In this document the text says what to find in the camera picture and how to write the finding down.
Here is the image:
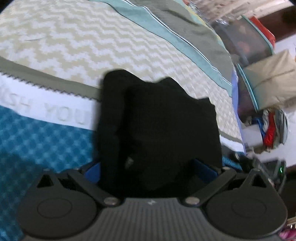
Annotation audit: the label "pile of colourful clothes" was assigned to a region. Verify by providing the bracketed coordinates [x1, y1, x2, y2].
[251, 108, 288, 150]

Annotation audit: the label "purple bed sheet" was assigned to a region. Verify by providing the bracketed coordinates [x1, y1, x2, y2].
[231, 69, 247, 153]

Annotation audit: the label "beige pillow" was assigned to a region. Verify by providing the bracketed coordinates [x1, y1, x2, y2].
[243, 50, 295, 110]

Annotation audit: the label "black pants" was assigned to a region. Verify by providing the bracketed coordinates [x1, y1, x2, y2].
[95, 70, 222, 198]

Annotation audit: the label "transparent storage bag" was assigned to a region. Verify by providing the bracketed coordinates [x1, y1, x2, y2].
[213, 16, 273, 121]

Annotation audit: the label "patterned blue bedspread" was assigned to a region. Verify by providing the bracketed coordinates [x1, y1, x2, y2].
[1, 1, 243, 240]

